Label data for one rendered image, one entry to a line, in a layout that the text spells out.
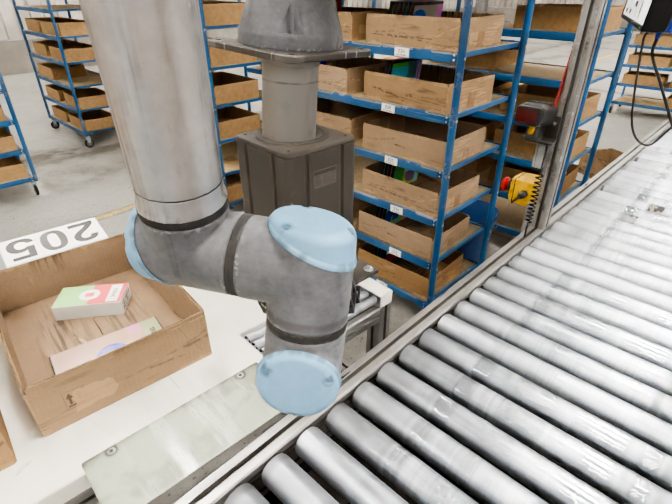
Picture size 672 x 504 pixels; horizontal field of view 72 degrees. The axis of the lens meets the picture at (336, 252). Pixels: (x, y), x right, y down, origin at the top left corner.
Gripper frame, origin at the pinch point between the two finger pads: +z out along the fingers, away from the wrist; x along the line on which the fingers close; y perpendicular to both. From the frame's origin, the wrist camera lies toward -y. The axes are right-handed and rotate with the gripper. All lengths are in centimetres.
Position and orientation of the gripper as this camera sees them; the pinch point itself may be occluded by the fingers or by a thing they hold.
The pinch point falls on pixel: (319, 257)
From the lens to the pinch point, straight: 82.4
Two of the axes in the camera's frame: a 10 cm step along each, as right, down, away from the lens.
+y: 9.5, -2.4, -1.9
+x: -2.9, -8.9, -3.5
